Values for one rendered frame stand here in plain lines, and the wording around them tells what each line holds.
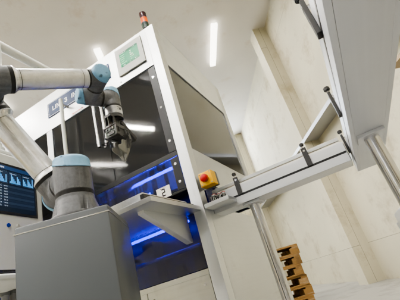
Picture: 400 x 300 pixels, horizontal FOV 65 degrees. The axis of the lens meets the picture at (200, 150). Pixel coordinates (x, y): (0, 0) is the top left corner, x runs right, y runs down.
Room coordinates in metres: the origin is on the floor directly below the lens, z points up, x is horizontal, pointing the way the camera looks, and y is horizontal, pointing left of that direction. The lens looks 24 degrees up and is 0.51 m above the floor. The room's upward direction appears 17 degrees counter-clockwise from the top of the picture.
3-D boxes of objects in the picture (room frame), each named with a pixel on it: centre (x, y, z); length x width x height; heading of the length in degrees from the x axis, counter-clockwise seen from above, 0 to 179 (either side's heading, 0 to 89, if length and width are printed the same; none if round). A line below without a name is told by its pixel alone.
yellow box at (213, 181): (1.49, 0.00, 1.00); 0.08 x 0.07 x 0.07; 158
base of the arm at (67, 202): (0.92, 0.42, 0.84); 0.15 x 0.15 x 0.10
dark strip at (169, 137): (1.52, 0.14, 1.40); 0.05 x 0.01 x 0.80; 68
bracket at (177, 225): (1.37, 0.23, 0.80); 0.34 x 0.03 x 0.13; 158
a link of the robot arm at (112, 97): (1.18, 0.32, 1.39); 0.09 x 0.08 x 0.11; 131
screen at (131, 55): (1.55, 0.26, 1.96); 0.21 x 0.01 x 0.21; 68
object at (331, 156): (1.51, -0.32, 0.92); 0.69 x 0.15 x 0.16; 68
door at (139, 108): (1.60, 0.31, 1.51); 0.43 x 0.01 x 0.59; 68
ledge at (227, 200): (1.52, -0.03, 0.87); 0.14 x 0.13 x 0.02; 158
